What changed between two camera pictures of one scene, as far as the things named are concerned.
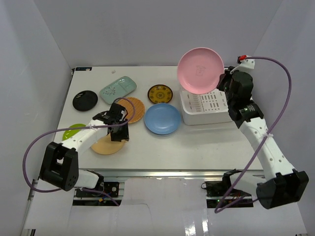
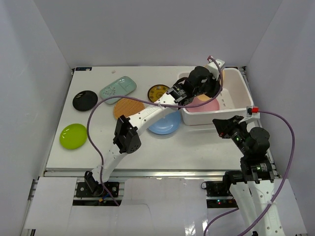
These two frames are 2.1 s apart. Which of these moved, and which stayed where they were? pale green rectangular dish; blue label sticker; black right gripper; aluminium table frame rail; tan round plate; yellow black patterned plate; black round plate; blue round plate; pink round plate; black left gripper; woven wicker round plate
Moved: pink round plate; tan round plate; black right gripper; black left gripper
Stayed: pale green rectangular dish; woven wicker round plate; blue round plate; blue label sticker; black round plate; aluminium table frame rail; yellow black patterned plate
